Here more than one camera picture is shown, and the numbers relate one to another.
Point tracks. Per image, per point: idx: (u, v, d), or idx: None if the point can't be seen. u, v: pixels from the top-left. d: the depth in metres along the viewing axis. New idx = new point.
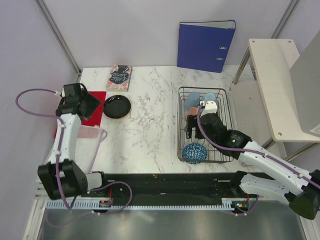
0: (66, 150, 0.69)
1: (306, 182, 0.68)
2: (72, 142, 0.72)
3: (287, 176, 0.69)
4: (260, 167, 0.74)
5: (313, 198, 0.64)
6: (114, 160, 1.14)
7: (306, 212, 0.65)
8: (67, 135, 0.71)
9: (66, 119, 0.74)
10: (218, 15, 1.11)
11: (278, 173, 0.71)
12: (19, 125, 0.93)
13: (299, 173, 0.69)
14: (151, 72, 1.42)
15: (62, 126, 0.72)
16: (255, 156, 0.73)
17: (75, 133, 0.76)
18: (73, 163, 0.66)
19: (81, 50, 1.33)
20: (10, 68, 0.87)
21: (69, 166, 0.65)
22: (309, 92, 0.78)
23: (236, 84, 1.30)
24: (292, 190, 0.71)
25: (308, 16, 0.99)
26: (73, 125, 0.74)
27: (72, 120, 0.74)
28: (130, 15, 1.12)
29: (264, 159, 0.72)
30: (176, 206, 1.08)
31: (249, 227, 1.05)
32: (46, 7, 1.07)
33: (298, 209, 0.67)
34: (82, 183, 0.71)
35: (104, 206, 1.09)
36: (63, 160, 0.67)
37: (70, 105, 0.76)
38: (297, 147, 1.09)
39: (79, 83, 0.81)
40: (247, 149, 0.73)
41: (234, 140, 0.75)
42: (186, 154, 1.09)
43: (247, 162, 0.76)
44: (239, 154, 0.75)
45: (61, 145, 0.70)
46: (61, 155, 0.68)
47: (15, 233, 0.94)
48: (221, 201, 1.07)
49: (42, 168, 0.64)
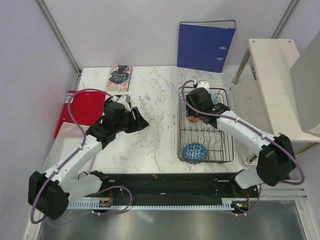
0: (63, 173, 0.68)
1: (267, 142, 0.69)
2: (74, 168, 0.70)
3: (252, 137, 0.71)
4: (232, 132, 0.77)
5: (270, 157, 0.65)
6: (114, 161, 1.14)
7: (268, 175, 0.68)
8: (76, 158, 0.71)
9: (88, 141, 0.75)
10: (218, 14, 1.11)
11: (245, 136, 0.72)
12: (19, 124, 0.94)
13: (262, 134, 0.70)
14: (151, 71, 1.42)
15: (79, 147, 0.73)
16: (228, 121, 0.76)
17: (86, 159, 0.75)
18: (58, 190, 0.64)
19: (81, 50, 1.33)
20: (10, 68, 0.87)
21: (53, 190, 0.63)
22: (309, 92, 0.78)
23: (236, 84, 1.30)
24: (255, 151, 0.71)
25: (308, 15, 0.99)
26: (90, 151, 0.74)
27: (91, 146, 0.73)
28: (130, 15, 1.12)
29: (235, 124, 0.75)
30: (176, 206, 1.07)
31: (249, 228, 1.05)
32: (46, 7, 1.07)
33: (263, 174, 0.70)
34: (57, 209, 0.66)
35: (104, 206, 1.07)
36: (54, 180, 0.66)
37: (101, 131, 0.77)
38: (298, 147, 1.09)
39: (121, 108, 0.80)
40: (224, 115, 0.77)
41: (214, 109, 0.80)
42: (186, 154, 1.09)
43: (223, 129, 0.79)
44: (216, 122, 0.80)
45: (64, 164, 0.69)
46: (58, 174, 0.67)
47: (15, 233, 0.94)
48: (221, 201, 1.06)
49: (35, 176, 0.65)
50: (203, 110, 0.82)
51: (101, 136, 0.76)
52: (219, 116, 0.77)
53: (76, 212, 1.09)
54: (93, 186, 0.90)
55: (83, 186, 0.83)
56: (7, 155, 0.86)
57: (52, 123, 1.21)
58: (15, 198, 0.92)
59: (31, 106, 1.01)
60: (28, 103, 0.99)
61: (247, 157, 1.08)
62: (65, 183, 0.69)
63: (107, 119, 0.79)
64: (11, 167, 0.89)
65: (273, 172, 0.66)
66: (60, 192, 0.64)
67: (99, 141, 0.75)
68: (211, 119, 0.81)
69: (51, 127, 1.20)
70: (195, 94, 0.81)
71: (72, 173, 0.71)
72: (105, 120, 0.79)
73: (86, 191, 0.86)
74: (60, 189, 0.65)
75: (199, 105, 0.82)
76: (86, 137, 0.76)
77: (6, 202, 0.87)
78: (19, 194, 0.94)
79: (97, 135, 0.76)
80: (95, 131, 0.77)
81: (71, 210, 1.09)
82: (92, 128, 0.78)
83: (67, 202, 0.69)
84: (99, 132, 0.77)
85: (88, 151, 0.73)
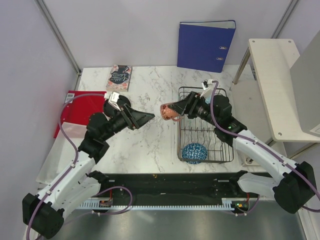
0: (56, 193, 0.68)
1: (289, 170, 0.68)
2: (67, 187, 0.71)
3: (272, 162, 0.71)
4: (249, 153, 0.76)
5: (292, 186, 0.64)
6: (114, 161, 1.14)
7: (287, 203, 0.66)
8: (68, 177, 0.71)
9: (81, 159, 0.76)
10: (218, 14, 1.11)
11: (264, 160, 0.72)
12: (19, 124, 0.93)
13: (284, 161, 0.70)
14: (151, 72, 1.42)
15: (71, 165, 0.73)
16: (245, 142, 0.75)
17: (79, 176, 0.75)
18: (52, 211, 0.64)
19: (81, 50, 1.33)
20: (11, 68, 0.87)
21: (46, 211, 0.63)
22: (309, 92, 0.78)
23: (237, 84, 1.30)
24: (275, 177, 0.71)
25: (308, 15, 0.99)
26: (82, 168, 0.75)
27: (84, 164, 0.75)
28: (130, 15, 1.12)
29: (254, 146, 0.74)
30: (175, 206, 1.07)
31: (249, 228, 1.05)
32: (46, 7, 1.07)
33: (283, 201, 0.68)
34: (53, 229, 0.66)
35: (104, 206, 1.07)
36: (47, 201, 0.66)
37: (91, 147, 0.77)
38: (298, 147, 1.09)
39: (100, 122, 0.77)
40: (241, 135, 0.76)
41: (230, 127, 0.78)
42: (186, 154, 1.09)
43: (238, 148, 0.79)
44: (232, 140, 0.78)
45: (56, 184, 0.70)
46: (51, 195, 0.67)
47: (15, 233, 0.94)
48: (221, 201, 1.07)
49: (28, 198, 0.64)
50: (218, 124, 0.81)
51: (93, 151, 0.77)
52: (236, 136, 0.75)
53: (76, 212, 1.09)
54: (91, 191, 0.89)
55: (79, 196, 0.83)
56: (7, 155, 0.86)
57: (52, 124, 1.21)
58: (15, 198, 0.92)
59: (32, 106, 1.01)
60: (28, 103, 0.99)
61: (247, 157, 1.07)
62: (58, 203, 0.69)
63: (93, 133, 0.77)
64: (12, 167, 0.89)
65: (294, 202, 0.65)
66: (53, 212, 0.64)
67: (91, 158, 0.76)
68: (227, 137, 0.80)
69: (51, 127, 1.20)
70: (220, 109, 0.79)
71: (66, 192, 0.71)
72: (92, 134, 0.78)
73: (86, 197, 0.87)
74: (54, 210, 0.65)
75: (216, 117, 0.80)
76: (78, 153, 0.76)
77: (6, 202, 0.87)
78: (19, 194, 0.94)
79: (89, 150, 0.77)
80: (87, 146, 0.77)
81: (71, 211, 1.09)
82: (84, 143, 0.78)
83: (62, 220, 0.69)
84: (90, 147, 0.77)
85: (80, 169, 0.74)
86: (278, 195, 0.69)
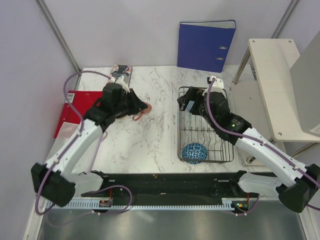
0: (65, 161, 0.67)
1: (301, 174, 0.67)
2: (75, 154, 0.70)
3: (283, 166, 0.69)
4: (256, 156, 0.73)
5: (305, 193, 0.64)
6: (114, 161, 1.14)
7: (294, 205, 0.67)
8: (75, 145, 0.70)
9: (87, 127, 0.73)
10: (218, 15, 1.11)
11: (275, 164, 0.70)
12: (20, 124, 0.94)
13: (295, 165, 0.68)
14: (151, 71, 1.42)
15: (78, 134, 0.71)
16: (252, 143, 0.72)
17: (87, 144, 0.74)
18: (61, 179, 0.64)
19: (81, 50, 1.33)
20: (10, 68, 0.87)
21: (56, 180, 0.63)
22: (309, 92, 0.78)
23: (237, 84, 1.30)
24: (284, 181, 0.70)
25: (308, 15, 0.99)
26: (89, 136, 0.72)
27: (91, 131, 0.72)
28: (130, 15, 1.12)
29: (262, 148, 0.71)
30: (176, 206, 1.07)
31: (249, 228, 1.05)
32: (46, 7, 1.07)
33: (288, 202, 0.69)
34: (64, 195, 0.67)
35: (104, 206, 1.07)
36: (56, 170, 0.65)
37: (99, 113, 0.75)
38: (298, 147, 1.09)
39: (117, 89, 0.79)
40: (246, 134, 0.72)
41: (233, 125, 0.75)
42: (187, 154, 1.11)
43: (243, 149, 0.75)
44: (237, 140, 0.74)
45: (64, 153, 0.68)
46: (59, 164, 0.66)
47: (15, 234, 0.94)
48: (221, 201, 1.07)
49: (36, 168, 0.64)
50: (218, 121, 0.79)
51: (100, 119, 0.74)
52: (242, 135, 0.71)
53: (76, 212, 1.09)
54: (94, 185, 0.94)
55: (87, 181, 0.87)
56: (7, 156, 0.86)
57: (52, 123, 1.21)
58: (15, 198, 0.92)
59: (32, 106, 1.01)
60: (28, 103, 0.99)
61: (247, 157, 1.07)
62: (68, 170, 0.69)
63: (105, 102, 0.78)
64: (11, 166, 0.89)
65: (303, 203, 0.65)
66: (63, 181, 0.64)
67: (97, 125, 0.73)
68: (230, 136, 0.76)
69: (51, 127, 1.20)
70: (216, 104, 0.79)
71: (74, 161, 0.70)
72: (103, 102, 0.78)
73: (89, 186, 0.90)
74: (63, 179, 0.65)
75: (216, 114, 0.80)
76: (84, 121, 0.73)
77: (6, 202, 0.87)
78: (19, 193, 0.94)
79: (95, 118, 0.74)
80: (93, 114, 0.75)
81: (71, 210, 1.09)
82: (90, 111, 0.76)
83: (73, 189, 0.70)
84: (96, 116, 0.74)
85: (87, 137, 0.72)
86: (285, 198, 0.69)
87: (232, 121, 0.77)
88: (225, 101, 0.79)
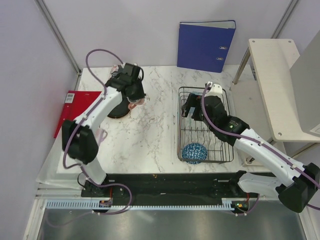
0: (92, 119, 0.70)
1: (298, 173, 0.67)
2: (100, 114, 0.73)
3: (281, 166, 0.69)
4: (254, 156, 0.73)
5: (303, 192, 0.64)
6: (114, 161, 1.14)
7: (294, 205, 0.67)
8: (100, 106, 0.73)
9: (110, 92, 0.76)
10: (218, 15, 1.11)
11: (272, 164, 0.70)
12: (19, 124, 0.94)
13: (292, 164, 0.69)
14: (151, 71, 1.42)
15: (102, 97, 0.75)
16: (250, 143, 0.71)
17: (109, 109, 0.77)
18: (90, 133, 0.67)
19: (81, 50, 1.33)
20: (10, 68, 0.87)
21: (85, 133, 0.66)
22: (309, 91, 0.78)
23: (236, 84, 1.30)
24: (283, 181, 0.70)
25: (308, 15, 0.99)
26: (112, 101, 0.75)
27: (113, 96, 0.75)
28: (130, 15, 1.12)
29: (260, 148, 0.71)
30: (176, 206, 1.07)
31: (249, 228, 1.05)
32: (46, 7, 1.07)
33: (287, 202, 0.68)
34: (90, 152, 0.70)
35: (104, 206, 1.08)
36: (85, 125, 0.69)
37: (120, 83, 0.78)
38: (297, 147, 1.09)
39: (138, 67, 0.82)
40: (244, 135, 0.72)
41: (231, 126, 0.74)
42: (186, 154, 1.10)
43: (241, 149, 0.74)
44: (235, 140, 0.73)
45: (91, 112, 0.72)
46: (87, 120, 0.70)
47: (15, 233, 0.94)
48: (221, 201, 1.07)
49: (66, 123, 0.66)
50: (216, 123, 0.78)
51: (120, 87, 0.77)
52: (241, 135, 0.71)
53: (76, 212, 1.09)
54: (98, 175, 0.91)
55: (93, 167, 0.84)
56: (7, 155, 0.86)
57: (52, 123, 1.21)
58: (14, 198, 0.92)
59: (32, 106, 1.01)
60: (28, 103, 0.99)
61: (247, 157, 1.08)
62: (93, 128, 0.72)
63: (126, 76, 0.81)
64: (11, 166, 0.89)
65: (303, 203, 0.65)
66: (91, 135, 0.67)
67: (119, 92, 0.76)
68: (228, 137, 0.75)
69: (51, 127, 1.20)
70: (212, 107, 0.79)
71: (99, 120, 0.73)
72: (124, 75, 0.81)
73: (93, 173, 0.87)
74: (91, 133, 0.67)
75: (213, 117, 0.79)
76: (107, 88, 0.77)
77: (6, 202, 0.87)
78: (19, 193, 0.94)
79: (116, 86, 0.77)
80: (114, 83, 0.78)
81: (71, 210, 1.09)
82: (112, 80, 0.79)
83: (96, 147, 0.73)
84: (117, 85, 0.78)
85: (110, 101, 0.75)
86: (285, 198, 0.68)
87: (229, 123, 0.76)
88: (222, 103, 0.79)
